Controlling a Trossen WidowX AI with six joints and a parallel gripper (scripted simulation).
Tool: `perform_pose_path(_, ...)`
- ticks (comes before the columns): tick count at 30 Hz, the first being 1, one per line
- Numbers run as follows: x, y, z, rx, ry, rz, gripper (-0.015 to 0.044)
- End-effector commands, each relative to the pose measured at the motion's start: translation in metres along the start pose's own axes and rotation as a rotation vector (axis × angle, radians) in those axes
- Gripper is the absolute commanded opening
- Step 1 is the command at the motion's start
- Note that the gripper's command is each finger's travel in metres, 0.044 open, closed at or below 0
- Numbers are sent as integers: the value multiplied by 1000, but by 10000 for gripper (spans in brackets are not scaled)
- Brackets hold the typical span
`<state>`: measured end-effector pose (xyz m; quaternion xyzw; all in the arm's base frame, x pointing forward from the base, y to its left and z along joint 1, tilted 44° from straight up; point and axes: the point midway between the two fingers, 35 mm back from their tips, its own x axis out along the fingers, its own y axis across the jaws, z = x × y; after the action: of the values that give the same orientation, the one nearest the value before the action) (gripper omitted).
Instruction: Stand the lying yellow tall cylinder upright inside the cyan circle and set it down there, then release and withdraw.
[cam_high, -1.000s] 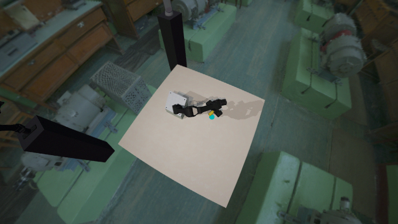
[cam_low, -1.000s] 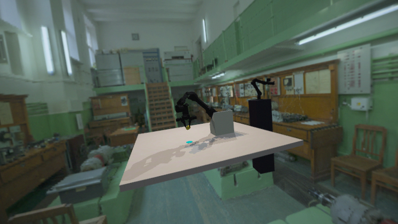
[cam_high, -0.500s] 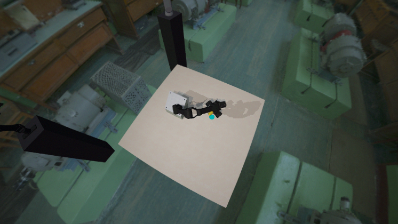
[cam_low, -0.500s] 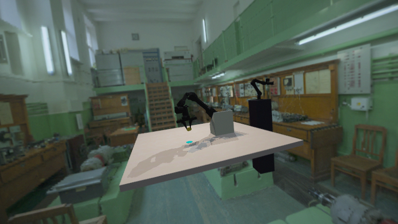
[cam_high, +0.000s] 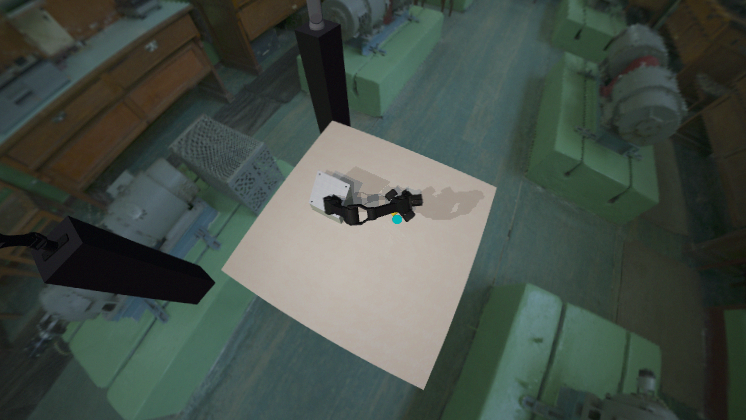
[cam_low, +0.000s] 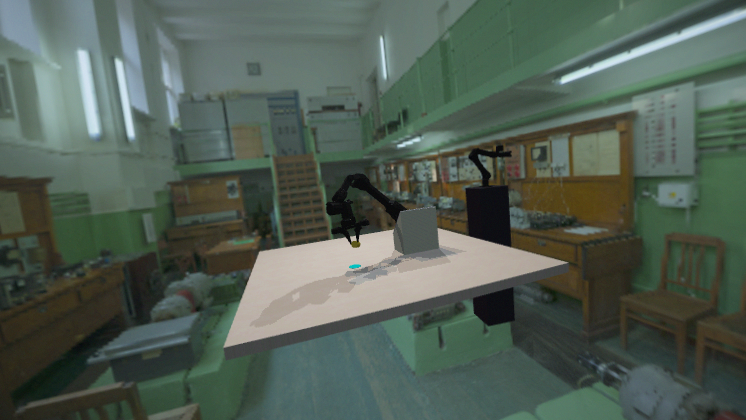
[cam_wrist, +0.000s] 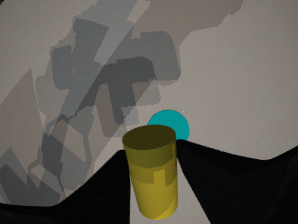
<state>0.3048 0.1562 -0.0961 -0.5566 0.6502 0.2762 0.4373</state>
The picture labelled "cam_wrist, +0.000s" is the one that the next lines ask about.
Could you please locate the yellow cylinder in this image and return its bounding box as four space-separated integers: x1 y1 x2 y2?
122 125 178 220

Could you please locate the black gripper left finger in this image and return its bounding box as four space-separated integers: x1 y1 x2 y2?
0 149 132 224

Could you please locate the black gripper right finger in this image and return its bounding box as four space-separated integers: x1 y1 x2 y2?
176 139 298 224

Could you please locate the cyan circle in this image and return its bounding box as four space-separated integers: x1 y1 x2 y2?
148 111 189 141

